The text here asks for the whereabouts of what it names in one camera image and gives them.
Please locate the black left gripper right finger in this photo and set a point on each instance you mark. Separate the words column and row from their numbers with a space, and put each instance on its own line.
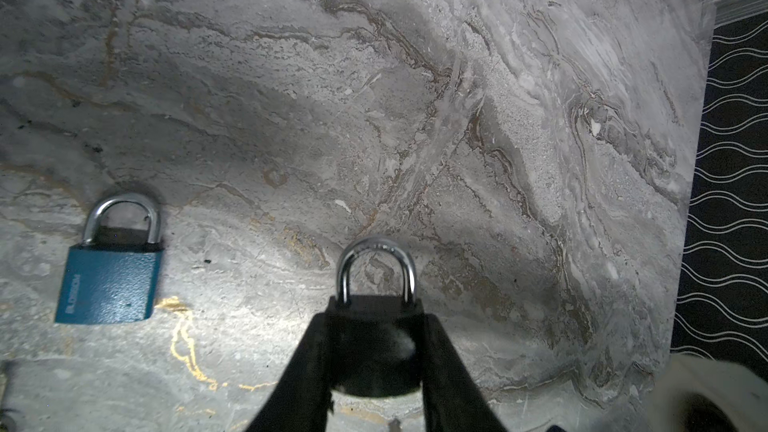
column 451, row 399

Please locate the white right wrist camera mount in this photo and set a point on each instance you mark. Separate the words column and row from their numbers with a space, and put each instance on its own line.
column 701, row 394

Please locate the blue padlock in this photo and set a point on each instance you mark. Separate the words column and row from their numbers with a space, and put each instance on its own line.
column 111, row 283

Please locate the black padlock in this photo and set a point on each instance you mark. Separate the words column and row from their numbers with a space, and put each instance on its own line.
column 375, row 340

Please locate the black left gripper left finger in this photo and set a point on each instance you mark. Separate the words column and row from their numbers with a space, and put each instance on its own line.
column 302, row 397

